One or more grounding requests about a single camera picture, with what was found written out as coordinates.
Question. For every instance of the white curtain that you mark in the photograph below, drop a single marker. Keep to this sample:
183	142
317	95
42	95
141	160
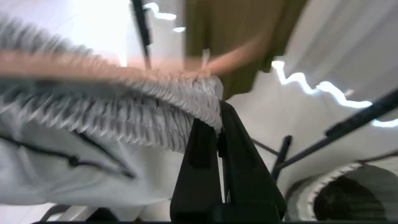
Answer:
342	37

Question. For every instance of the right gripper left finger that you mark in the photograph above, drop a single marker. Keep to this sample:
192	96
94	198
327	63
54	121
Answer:
196	180

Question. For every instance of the white laundry basket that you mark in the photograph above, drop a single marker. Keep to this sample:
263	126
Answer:
382	174

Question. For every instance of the green shirt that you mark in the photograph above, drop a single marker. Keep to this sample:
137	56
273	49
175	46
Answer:
233	18

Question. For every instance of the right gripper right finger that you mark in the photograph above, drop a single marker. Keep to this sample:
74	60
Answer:
248	186

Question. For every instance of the pale grey shorts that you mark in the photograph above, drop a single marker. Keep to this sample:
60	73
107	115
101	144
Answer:
93	174

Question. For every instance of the black clothes rack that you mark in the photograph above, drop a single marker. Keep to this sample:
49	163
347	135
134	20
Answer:
141	25

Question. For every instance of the pink clothes hanger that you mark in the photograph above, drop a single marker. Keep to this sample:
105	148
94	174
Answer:
46	63

